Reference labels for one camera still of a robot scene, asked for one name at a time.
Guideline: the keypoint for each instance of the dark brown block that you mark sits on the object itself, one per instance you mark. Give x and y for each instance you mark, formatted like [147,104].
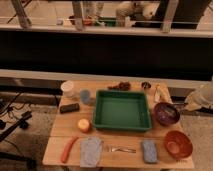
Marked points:
[69,108]

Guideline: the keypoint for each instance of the grey folded cloth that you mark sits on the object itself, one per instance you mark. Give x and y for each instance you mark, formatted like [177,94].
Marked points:
[90,152]

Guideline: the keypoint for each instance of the green plastic tray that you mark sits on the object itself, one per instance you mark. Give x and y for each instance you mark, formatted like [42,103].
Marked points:
[121,110]

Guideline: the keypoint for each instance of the black tripod stand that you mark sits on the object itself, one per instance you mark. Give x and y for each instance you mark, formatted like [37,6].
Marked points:
[30,163]

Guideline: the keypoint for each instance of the blue sponge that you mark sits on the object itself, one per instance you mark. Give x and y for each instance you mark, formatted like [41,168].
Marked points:
[149,151]

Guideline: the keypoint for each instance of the silver fork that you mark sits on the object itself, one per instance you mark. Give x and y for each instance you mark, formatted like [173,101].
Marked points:
[121,149]

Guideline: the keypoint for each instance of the blue small cup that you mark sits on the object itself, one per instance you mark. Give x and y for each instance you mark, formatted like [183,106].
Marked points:
[85,96]

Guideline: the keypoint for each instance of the orange bowl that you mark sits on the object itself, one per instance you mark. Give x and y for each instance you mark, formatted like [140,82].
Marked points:
[178,145]

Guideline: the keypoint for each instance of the purple bowl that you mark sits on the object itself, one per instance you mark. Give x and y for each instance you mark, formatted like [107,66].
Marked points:
[162,116]

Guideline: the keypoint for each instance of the orange carrot toy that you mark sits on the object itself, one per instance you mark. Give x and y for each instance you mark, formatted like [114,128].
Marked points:
[67,149]

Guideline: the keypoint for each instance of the yellow round fruit toy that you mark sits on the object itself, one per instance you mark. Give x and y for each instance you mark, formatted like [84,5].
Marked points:
[84,125]

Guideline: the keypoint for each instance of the red grapes toy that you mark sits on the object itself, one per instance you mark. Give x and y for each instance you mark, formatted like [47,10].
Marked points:
[123,86]

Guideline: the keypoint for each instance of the white plastic cup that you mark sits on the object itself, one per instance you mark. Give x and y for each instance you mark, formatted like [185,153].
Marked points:
[67,88]

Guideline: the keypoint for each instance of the small dark round dish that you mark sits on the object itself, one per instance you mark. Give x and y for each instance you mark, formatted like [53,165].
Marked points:
[145,85]

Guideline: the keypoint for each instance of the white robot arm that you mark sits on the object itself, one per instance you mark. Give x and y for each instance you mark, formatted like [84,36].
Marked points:
[201,97]

